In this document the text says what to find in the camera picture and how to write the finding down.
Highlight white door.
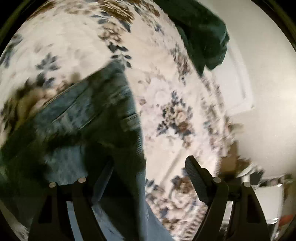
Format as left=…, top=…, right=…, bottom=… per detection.
left=212, top=43, right=254, bottom=116

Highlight floral cream bed blanket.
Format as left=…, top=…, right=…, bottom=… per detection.
left=1, top=1, right=233, bottom=240

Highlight dark green garment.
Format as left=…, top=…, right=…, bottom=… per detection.
left=155, top=0, right=230, bottom=76

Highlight blue denim pants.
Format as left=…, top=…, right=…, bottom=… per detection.
left=1, top=60, right=171, bottom=240

